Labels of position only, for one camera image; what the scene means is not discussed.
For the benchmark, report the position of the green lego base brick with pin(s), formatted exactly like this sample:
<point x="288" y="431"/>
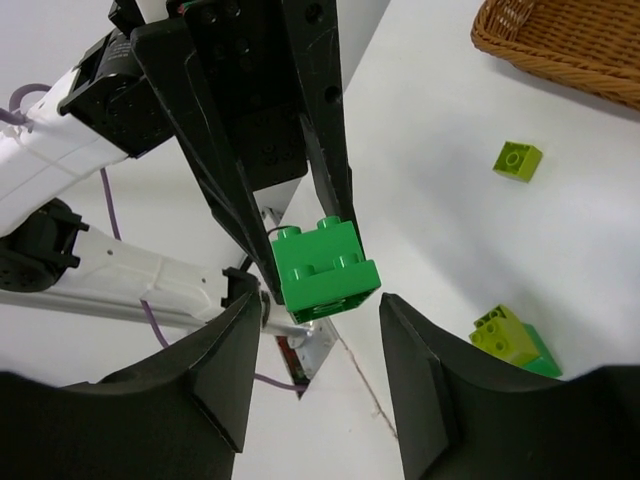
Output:
<point x="323" y="271"/>

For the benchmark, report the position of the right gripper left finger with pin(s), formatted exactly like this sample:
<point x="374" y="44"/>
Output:
<point x="181" y="413"/>

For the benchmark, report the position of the lime green stacked lego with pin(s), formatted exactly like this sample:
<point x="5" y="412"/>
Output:
<point x="503" y="335"/>

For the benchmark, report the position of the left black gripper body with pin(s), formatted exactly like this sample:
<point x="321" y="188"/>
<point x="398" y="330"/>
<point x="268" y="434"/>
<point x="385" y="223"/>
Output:
<point x="245" y="56"/>

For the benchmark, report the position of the brown wicker divided tray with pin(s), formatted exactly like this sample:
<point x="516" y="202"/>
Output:
<point x="590" y="46"/>

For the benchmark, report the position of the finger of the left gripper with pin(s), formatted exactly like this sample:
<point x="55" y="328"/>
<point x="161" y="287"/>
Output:
<point x="168" y="57"/>
<point x="313" y="35"/>

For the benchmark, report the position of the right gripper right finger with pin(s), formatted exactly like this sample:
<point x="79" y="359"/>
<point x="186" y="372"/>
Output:
<point x="461" y="413"/>

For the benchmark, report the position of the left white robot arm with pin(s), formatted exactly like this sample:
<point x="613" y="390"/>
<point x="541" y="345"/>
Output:
<point x="52" y="157"/>

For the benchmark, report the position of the small lime lego brick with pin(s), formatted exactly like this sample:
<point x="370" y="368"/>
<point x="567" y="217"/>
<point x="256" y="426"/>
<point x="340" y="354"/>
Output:
<point x="518" y="161"/>

